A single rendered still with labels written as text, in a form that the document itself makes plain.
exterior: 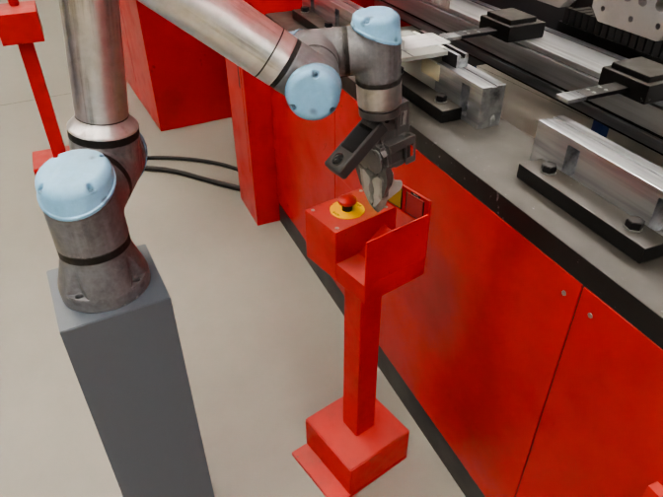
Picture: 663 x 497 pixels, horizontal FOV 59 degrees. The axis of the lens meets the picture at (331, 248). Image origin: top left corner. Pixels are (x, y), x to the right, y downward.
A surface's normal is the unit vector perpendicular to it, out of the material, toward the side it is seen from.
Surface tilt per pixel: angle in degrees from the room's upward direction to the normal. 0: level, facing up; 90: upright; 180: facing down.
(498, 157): 0
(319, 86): 90
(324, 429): 0
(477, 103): 90
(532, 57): 90
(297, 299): 0
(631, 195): 90
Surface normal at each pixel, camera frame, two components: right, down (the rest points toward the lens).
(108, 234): 0.78, 0.37
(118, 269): 0.73, 0.11
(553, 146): -0.91, 0.25
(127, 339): 0.47, 0.52
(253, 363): 0.00, -0.81
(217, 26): 0.07, 0.53
